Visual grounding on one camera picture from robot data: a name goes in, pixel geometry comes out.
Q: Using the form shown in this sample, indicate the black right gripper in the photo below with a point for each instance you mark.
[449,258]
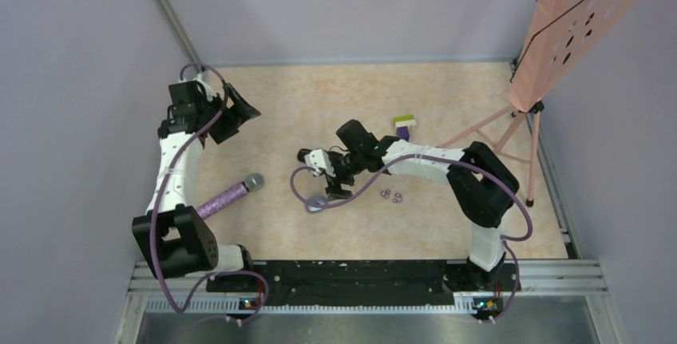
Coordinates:
[335,191]

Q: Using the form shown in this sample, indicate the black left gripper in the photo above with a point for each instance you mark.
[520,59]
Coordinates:
[240,112]

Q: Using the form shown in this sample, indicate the glossy black charging case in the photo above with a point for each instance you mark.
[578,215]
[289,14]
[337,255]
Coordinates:
[302,153]

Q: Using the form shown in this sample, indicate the grey purple charging case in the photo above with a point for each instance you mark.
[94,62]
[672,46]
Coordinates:
[316,204]

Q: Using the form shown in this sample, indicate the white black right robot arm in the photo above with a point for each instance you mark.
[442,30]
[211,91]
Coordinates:
[483,186]

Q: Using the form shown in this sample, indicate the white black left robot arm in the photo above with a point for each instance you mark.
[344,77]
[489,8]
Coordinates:
[173,235]

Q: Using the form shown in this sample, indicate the purple glitter microphone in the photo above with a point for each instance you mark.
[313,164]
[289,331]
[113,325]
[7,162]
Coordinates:
[252,183]

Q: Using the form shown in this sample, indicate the green white purple toy block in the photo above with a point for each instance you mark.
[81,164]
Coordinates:
[403,125]

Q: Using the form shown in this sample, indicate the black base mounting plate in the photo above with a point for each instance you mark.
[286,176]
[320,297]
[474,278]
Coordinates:
[435,282]

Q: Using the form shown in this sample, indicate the pink music stand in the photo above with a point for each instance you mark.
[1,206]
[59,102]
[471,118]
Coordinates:
[561,33]

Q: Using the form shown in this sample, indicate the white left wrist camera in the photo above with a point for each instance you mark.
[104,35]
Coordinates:
[208,92]

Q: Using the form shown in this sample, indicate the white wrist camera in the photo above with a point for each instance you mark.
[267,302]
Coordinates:
[319,162]
[208,92]

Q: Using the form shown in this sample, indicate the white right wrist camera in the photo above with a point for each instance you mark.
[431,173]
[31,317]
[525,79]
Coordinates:
[319,162]

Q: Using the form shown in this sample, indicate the aluminium frame rail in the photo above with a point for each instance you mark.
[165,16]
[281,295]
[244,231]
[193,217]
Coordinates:
[538,278]

